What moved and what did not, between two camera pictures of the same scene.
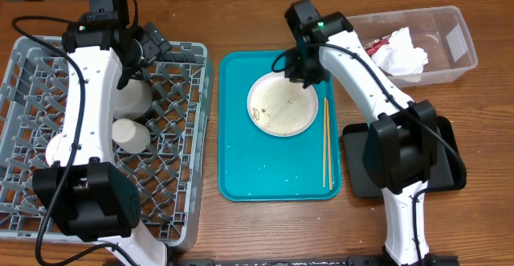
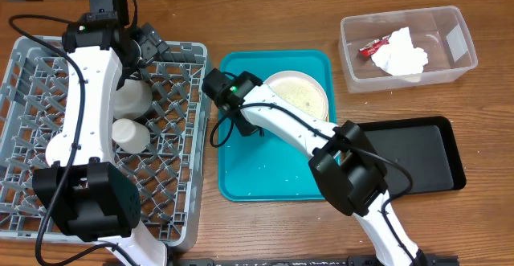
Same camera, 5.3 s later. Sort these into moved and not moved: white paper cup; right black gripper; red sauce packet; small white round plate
Moved: right black gripper
Not moved: red sauce packet; small white round plate; white paper cup
